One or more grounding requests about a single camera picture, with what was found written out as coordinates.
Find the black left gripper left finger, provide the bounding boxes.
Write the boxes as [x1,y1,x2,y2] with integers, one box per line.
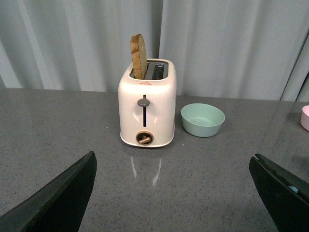
[0,151,97,232]

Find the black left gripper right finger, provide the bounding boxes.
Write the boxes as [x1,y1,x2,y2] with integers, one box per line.
[249,154,309,232]

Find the pink bowl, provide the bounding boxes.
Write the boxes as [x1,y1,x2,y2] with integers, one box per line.
[300,105,309,131]

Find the green bowl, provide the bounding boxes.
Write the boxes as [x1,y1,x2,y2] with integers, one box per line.
[181,103,225,138]

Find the cream two-slot toaster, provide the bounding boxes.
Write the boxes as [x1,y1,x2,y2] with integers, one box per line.
[118,59,177,147]

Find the toasted bread slice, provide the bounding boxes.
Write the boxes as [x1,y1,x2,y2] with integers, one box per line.
[130,34,147,80]

